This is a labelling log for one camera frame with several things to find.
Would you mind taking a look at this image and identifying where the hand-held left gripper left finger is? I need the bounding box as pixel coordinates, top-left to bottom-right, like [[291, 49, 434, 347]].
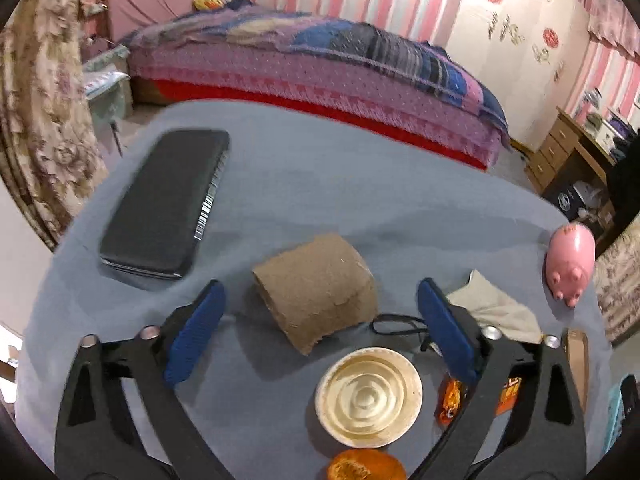
[[54, 279, 236, 480]]

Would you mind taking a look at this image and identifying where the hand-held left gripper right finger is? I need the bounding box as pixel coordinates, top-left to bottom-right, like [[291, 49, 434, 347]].
[[410, 277, 587, 480]]

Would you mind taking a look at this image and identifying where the orange candy wrapper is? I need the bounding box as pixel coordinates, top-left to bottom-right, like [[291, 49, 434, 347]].
[[439, 377, 471, 427]]

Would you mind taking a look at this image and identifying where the round cream lid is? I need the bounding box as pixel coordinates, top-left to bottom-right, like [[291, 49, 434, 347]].
[[315, 346, 423, 448]]

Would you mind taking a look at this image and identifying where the brown cardboard tube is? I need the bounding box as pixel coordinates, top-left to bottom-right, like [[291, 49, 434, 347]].
[[251, 233, 377, 356]]

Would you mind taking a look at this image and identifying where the orange fruit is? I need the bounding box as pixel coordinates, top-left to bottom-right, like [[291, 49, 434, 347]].
[[327, 449, 407, 480]]

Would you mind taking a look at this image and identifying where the teal plastic basket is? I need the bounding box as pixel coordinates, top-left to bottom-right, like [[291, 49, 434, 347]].
[[602, 375, 632, 456]]

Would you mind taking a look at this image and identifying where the black smartphone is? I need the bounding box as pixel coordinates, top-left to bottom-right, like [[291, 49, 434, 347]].
[[98, 129, 231, 279]]

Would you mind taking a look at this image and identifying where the pink pig mug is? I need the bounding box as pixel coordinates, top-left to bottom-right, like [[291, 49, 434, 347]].
[[545, 224, 597, 307]]

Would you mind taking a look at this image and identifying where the black paper bag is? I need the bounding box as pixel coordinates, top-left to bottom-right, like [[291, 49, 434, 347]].
[[542, 180, 588, 221]]

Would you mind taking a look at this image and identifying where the wooden desk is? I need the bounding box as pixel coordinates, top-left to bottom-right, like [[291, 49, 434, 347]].
[[525, 107, 618, 211]]

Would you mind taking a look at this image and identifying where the white printer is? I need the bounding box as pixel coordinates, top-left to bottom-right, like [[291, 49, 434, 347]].
[[597, 120, 626, 153]]

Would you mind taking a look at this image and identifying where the pink bed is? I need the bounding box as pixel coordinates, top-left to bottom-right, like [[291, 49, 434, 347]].
[[107, 0, 511, 171]]

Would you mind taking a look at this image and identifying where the white wardrobe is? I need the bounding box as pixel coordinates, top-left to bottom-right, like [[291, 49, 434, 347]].
[[445, 0, 593, 148]]

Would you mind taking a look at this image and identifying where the patchwork blanket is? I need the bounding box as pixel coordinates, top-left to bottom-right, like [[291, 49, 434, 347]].
[[127, 5, 508, 131]]

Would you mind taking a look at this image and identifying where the pink covered headboard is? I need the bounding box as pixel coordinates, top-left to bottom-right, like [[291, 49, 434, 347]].
[[107, 0, 256, 43]]

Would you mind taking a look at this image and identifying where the pink curtain valance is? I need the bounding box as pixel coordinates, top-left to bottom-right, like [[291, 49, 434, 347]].
[[585, 0, 640, 61]]

